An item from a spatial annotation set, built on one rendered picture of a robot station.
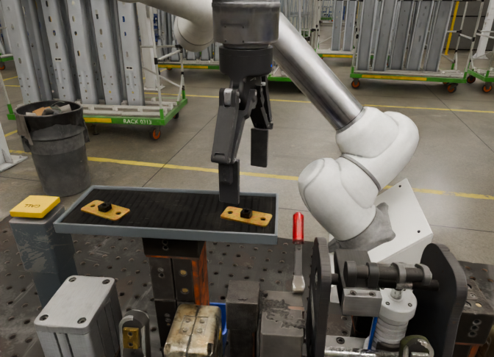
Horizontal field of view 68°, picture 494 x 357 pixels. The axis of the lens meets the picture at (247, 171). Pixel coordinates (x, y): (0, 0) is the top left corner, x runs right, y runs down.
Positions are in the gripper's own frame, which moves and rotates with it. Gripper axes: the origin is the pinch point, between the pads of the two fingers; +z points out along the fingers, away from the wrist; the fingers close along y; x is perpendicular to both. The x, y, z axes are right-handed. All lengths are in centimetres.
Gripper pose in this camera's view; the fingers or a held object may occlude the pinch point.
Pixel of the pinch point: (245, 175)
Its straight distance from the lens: 59.1
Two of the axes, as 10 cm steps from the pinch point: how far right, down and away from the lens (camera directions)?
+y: -3.5, 4.1, -8.5
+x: 9.4, 1.5, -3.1
